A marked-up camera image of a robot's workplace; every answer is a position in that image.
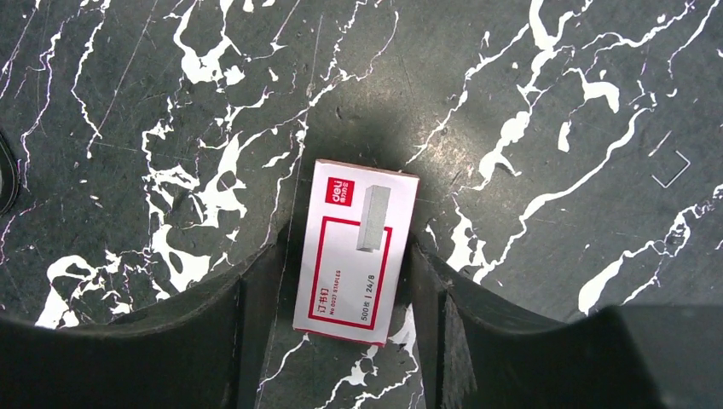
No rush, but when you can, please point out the loose single staple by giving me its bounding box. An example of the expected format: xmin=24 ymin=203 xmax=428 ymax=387
xmin=651 ymin=149 xmax=691 ymax=189

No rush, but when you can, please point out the black stapler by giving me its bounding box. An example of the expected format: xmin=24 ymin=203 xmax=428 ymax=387
xmin=0 ymin=132 xmax=20 ymax=215

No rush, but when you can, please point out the red white staple box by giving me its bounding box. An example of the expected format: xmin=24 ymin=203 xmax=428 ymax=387
xmin=292 ymin=159 xmax=419 ymax=346

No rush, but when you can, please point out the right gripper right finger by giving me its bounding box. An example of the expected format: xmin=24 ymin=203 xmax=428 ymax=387
xmin=408 ymin=238 xmax=722 ymax=408

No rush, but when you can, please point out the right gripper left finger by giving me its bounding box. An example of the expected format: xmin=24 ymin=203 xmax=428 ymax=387
xmin=1 ymin=228 xmax=289 ymax=408

